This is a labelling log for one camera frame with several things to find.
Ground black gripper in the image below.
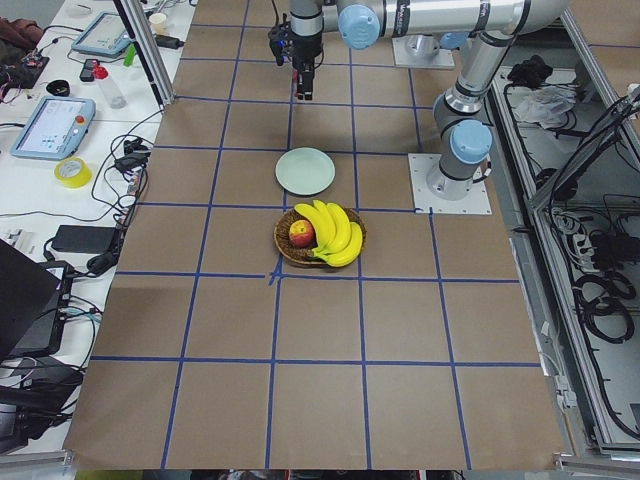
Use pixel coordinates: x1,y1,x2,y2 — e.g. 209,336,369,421
291,32,322,100

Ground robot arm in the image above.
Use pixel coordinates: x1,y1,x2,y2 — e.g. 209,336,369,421
268,1,568,201

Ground light green plate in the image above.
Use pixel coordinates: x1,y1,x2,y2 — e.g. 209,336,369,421
275,147,335,196

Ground white paper cup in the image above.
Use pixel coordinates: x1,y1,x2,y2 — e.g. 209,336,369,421
148,12,168,35

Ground red yellow apple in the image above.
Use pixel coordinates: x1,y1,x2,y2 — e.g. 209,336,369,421
288,219,315,248

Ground yellow banana bunch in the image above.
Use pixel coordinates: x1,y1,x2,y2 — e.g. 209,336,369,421
294,200,364,268

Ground clear bottle red cap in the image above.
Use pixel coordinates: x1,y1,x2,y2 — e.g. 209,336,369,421
92,63,127,109

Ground far blue teach pendant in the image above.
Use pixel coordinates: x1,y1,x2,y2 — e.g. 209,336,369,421
71,11,131,58

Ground blue teach pendant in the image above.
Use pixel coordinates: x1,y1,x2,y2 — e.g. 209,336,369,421
10,96,96,161
71,11,131,58

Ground black remote device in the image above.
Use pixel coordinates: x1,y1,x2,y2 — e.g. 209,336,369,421
79,59,100,83

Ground black round bowl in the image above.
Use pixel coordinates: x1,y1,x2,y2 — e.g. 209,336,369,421
46,79,70,97

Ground yellow tape roll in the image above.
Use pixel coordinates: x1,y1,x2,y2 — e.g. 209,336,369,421
54,157,92,189

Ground near blue teach pendant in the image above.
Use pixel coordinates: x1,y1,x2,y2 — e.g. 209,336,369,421
10,96,96,161

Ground black power adapter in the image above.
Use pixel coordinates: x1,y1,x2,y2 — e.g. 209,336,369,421
51,225,116,254

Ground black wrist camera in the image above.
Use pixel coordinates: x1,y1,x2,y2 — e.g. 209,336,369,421
268,25,291,66

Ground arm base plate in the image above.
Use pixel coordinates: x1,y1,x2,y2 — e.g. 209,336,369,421
393,35,455,70
408,153,492,215

